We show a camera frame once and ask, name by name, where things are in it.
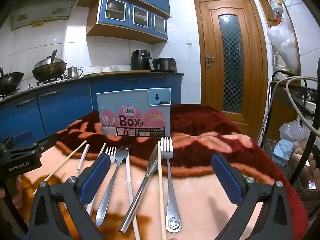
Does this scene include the wooden chopstick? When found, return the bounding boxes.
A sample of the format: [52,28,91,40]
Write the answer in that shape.
[157,140,167,240]
[33,140,87,195]

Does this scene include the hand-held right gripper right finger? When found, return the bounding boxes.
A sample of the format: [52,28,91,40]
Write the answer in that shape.
[211,154,294,240]

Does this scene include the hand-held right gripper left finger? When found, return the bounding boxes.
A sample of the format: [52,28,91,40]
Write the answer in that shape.
[30,152,111,240]

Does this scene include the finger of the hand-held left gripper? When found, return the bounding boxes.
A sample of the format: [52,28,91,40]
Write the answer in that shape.
[31,133,58,153]
[0,130,31,151]

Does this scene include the steel fork with smiley handle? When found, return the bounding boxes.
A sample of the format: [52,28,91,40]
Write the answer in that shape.
[160,136,182,234]

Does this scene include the black air fryer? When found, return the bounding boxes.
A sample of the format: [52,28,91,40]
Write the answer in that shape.
[130,50,155,71]

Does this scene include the gas stove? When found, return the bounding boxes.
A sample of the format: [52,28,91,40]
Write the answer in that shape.
[0,77,66,101]

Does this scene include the light blue plastic container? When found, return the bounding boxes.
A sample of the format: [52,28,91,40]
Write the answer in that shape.
[273,139,295,167]

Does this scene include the black rice cooker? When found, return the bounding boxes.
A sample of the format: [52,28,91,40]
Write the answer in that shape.
[152,58,177,73]

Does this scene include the steel wok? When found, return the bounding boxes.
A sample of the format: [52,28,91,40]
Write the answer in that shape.
[32,58,68,81]

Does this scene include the person's left hand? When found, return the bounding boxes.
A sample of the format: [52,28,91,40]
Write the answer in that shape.
[11,176,24,207]

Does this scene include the clear plastic bag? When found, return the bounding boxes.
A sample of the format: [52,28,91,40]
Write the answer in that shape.
[279,121,311,153]

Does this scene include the steel table knife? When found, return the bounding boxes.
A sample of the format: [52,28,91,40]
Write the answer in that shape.
[118,143,160,233]

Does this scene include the red floral blanket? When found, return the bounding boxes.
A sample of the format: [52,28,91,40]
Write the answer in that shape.
[17,103,309,240]

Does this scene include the light blue utensil holder box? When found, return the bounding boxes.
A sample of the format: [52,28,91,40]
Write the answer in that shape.
[96,88,172,138]

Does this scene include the metal ladle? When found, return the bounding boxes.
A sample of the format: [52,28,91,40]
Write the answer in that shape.
[47,49,58,68]

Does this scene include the plain steel fork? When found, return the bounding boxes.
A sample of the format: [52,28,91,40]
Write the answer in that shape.
[95,145,132,227]

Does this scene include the blue base cabinets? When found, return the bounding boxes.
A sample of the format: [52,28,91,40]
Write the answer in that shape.
[0,73,185,147]

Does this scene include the black metal rack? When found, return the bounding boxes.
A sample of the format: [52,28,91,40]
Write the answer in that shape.
[259,56,320,220]

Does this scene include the dark wok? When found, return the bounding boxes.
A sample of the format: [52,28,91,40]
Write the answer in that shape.
[0,67,25,96]

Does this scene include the white handled fork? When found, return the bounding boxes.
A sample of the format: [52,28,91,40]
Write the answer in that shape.
[85,146,117,215]

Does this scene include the range hood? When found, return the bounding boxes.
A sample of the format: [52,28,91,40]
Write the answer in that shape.
[9,0,83,31]

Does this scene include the wooden door with glass panel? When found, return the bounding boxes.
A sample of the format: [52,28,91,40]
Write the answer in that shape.
[194,0,272,141]

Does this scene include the white cable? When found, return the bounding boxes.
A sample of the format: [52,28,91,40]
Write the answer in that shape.
[257,76,320,142]

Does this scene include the steel kettle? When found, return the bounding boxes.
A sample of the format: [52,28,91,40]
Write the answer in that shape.
[64,65,83,79]

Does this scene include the bottles on shelf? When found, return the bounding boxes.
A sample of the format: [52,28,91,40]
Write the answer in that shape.
[265,0,286,26]

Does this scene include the hanging white plastic bag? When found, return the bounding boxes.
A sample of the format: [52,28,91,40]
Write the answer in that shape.
[266,17,301,74]

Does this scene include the blue glass-door wall cabinet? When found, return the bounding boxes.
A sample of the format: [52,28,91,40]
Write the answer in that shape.
[86,0,171,43]

